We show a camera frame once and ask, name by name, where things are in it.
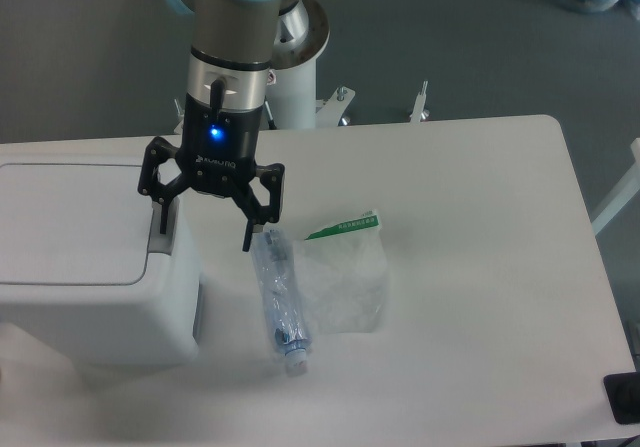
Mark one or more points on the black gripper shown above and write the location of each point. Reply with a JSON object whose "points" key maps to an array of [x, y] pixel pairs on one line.
{"points": [[220, 152]]}

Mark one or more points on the white trash can lid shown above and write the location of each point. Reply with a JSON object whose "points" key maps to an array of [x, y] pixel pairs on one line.
{"points": [[76, 224]]}

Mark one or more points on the white trash can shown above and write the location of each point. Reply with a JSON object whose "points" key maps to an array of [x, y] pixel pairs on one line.
{"points": [[151, 322]]}

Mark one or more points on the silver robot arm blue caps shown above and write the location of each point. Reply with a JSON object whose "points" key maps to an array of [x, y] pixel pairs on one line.
{"points": [[232, 53]]}

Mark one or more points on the crushed clear plastic bottle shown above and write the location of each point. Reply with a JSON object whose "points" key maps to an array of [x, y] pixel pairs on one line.
{"points": [[287, 329]]}

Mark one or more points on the clear plastic bag green label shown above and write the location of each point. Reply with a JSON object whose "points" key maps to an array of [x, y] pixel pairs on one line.
{"points": [[343, 275]]}

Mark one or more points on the black device at table edge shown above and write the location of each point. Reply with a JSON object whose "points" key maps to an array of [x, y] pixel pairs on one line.
{"points": [[623, 394]]}

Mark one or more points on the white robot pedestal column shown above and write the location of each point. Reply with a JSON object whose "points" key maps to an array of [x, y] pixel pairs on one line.
{"points": [[291, 95]]}

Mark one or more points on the white metal base frame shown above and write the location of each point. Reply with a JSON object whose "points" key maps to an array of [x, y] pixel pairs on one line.
{"points": [[332, 111]]}

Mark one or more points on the white frame leg right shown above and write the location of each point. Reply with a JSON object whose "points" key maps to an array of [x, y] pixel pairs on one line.
{"points": [[619, 196]]}

